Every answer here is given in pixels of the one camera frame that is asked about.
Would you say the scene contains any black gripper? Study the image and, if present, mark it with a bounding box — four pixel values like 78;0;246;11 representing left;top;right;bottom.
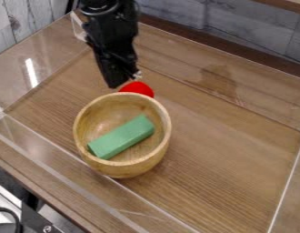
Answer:
81;3;139;88

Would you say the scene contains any green rectangular block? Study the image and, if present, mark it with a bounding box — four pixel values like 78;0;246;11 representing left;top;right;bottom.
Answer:
87;115;155;160

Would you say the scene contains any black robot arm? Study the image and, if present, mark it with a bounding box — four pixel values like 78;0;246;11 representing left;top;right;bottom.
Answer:
79;0;139;88

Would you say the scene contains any brown wooden bowl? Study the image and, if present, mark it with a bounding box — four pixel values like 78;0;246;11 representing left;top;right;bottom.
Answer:
73;93;171;178

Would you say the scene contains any red ball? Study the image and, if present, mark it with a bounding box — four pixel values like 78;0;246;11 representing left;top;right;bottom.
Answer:
118;81;155;97

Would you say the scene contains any clear acrylic corner bracket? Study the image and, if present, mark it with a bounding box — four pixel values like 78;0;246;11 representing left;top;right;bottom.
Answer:
70;12;86;42

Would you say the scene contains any black metal bracket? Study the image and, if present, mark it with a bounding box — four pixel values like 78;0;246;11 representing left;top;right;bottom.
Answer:
19;203;63;233

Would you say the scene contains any black cable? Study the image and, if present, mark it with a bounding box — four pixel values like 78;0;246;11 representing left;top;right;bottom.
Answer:
0;207;22;233

